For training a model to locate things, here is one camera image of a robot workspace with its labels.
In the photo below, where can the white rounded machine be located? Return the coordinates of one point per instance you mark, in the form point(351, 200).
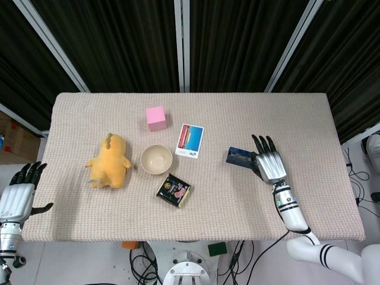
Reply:
point(374, 148)

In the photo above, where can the beige waffle tablecloth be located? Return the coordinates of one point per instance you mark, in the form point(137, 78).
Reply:
point(222, 207)

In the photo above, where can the aluminium frame post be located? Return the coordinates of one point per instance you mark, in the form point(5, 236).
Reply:
point(56, 44)
point(181, 44)
point(292, 44)

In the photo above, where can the black snack packet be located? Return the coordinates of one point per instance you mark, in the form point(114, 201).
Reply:
point(173, 191)

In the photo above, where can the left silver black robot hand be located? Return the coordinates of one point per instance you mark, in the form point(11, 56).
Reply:
point(16, 199)

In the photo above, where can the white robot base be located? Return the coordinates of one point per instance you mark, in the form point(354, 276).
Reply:
point(184, 261)

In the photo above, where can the pink cube box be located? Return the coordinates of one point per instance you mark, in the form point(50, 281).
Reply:
point(156, 118)

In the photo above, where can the green block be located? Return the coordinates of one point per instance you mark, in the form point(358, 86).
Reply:
point(217, 249)

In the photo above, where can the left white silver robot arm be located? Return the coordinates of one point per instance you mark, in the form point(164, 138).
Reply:
point(9, 237)

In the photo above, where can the beige bowl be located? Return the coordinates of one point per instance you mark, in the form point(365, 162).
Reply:
point(156, 160)

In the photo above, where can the yellow plush duck toy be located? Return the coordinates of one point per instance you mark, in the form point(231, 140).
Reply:
point(111, 163)

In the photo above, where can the dark blue box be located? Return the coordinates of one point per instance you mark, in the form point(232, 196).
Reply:
point(237, 155)

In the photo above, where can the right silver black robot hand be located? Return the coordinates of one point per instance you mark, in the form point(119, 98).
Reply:
point(271, 166)

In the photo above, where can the photo postcard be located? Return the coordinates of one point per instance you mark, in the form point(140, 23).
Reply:
point(190, 139)

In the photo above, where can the orange block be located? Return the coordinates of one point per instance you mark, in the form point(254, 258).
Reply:
point(130, 245)

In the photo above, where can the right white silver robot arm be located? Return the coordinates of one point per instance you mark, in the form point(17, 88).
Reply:
point(291, 213)

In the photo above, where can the brown cardboard box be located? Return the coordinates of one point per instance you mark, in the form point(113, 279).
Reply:
point(20, 145)

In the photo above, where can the aluminium frame bar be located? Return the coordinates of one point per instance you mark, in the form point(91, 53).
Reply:
point(362, 133)
point(23, 120)

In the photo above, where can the black curtain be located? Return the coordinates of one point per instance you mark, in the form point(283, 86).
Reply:
point(124, 44)

